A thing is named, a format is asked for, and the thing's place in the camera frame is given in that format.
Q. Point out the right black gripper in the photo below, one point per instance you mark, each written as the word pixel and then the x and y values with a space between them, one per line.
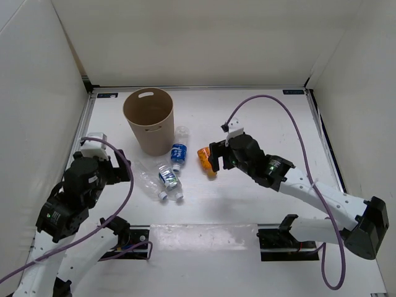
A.
pixel 218 150

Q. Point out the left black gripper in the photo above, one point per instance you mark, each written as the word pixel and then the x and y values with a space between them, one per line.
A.
pixel 118 173

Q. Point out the orange plastic bottle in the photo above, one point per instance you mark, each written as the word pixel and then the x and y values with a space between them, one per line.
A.
pixel 203 155

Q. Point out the blue label plastic bottle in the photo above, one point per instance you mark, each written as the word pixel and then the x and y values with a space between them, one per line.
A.
pixel 179 148

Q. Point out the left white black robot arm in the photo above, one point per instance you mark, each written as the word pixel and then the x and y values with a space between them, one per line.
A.
pixel 58 261

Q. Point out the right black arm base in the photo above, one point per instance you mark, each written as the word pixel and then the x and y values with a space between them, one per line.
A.
pixel 276 247

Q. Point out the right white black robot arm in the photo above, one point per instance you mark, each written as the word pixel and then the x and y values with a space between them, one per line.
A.
pixel 358 223

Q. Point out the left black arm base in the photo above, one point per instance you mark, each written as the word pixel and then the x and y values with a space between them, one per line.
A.
pixel 137 234

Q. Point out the tan cylindrical waste bin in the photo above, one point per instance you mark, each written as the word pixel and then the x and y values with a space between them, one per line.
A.
pixel 150 114

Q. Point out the green blue label bottle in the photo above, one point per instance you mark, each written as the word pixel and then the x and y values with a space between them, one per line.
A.
pixel 169 179

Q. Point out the clear unlabelled plastic bottle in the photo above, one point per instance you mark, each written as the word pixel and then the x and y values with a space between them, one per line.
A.
pixel 150 184

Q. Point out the left blue corner sticker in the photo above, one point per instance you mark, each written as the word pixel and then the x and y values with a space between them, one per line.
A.
pixel 107 95

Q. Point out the blue corner sticker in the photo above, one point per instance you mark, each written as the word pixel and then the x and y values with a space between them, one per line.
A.
pixel 293 92
pixel 107 95

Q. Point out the right blue corner sticker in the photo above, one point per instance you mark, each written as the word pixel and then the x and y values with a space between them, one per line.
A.
pixel 293 92

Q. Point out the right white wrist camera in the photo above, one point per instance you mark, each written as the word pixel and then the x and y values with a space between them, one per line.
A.
pixel 233 129

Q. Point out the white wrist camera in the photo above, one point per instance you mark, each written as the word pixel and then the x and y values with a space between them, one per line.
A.
pixel 233 129
pixel 93 149

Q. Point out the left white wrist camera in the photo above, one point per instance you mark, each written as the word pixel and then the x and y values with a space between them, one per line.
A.
pixel 93 149

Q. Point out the left aluminium frame rail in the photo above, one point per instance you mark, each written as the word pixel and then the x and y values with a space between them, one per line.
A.
pixel 82 126

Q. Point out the aluminium frame rail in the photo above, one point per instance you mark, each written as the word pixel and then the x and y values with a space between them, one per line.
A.
pixel 82 126
pixel 328 142

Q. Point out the right aluminium frame rail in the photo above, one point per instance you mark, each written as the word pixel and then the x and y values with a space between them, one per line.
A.
pixel 328 142

